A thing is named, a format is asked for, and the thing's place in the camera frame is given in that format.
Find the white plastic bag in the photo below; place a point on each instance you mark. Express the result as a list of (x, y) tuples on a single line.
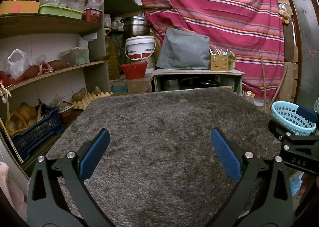
[(17, 63)]

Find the yellow cardboard box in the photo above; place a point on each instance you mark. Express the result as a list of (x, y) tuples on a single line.
[(18, 7)]

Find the sweet potato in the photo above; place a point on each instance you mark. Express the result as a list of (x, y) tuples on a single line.
[(31, 72), (58, 64)]

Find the red striped cloth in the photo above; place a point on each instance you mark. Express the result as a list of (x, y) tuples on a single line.
[(219, 12)]

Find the black pan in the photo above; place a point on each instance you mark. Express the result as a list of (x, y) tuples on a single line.
[(208, 83)]

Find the clear bottle yellow label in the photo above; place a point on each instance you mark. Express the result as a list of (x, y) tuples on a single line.
[(248, 96)]

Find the dark red mesh basket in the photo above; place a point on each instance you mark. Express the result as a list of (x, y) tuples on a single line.
[(66, 113)]

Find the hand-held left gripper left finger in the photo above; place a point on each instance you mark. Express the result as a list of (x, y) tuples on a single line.
[(94, 152)]

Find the white plastic bucket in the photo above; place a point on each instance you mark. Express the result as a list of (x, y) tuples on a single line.
[(139, 47)]

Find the dark blue plastic crate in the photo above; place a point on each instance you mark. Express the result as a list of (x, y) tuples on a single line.
[(37, 132)]

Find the red woven basket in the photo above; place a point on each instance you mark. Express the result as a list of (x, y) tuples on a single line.
[(134, 70)]

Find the bundle of chopsticks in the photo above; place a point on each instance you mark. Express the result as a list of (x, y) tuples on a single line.
[(218, 51)]

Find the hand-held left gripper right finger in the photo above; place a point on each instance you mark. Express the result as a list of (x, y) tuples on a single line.
[(225, 152)]

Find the grey low cabinet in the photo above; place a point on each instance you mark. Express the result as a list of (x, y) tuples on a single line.
[(199, 72)]

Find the steel steamer pot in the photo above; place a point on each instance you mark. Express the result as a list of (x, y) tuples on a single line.
[(135, 26)]

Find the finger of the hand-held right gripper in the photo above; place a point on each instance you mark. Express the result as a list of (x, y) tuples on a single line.
[(306, 116), (279, 129)]

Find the light blue plastic basket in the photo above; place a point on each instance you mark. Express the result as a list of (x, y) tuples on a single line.
[(286, 116)]

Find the brown cardboard box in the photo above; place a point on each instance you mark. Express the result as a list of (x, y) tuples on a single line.
[(138, 85)]

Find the stack of flattened cardboard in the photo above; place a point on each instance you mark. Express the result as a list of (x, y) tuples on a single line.
[(290, 72)]

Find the green plastic tray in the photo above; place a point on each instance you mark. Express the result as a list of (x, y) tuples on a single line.
[(61, 12)]

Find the cardboard egg tray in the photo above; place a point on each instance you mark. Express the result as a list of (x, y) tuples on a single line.
[(94, 98)]

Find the grey cloth cover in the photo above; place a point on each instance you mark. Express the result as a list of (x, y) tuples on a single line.
[(183, 49)]

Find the small red plastic basket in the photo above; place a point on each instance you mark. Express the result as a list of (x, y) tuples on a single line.
[(92, 15)]

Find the large yellow oil bottle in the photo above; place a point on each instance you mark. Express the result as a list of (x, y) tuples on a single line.
[(112, 57)]

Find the potatoes in yellow net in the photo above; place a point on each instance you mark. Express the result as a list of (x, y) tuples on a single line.
[(23, 115)]

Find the green leafy vegetables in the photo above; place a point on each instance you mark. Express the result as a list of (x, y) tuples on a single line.
[(231, 60)]

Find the clear plastic container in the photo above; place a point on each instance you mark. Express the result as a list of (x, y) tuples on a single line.
[(74, 56)]

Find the wooden pole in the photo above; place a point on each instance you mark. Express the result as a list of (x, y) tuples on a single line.
[(157, 7)]

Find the wooden shelf unit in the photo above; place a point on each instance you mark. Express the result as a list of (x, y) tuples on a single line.
[(47, 26)]

